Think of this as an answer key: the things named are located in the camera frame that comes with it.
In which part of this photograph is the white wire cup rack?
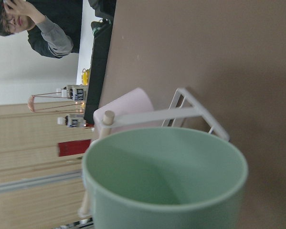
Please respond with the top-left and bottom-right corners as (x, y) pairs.
(82, 89), (230, 219)

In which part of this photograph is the green cup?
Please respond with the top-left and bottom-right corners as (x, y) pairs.
(82, 127), (248, 229)

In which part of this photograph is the pink cup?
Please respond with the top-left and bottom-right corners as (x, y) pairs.
(93, 88), (154, 139)

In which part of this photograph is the red box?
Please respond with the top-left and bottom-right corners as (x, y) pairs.
(58, 139), (91, 157)

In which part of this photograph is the person in grey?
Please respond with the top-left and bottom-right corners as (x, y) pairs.
(0, 0), (83, 59)

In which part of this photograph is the labelled bottle in wire holder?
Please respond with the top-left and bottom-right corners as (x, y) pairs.
(57, 114), (86, 128)

